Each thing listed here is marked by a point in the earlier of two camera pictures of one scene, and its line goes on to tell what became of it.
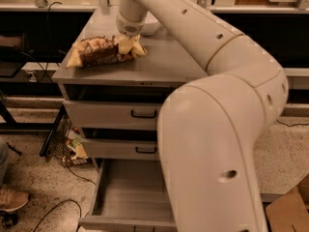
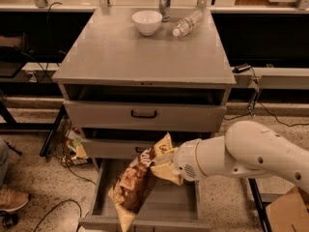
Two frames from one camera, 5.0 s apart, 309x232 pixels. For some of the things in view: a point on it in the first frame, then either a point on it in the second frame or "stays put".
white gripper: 129,26 -> 185,159
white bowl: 152,25 stays put
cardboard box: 290,212 stays put
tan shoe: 12,199 stays put
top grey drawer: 109,115 stays put
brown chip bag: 96,50 -> 128,191
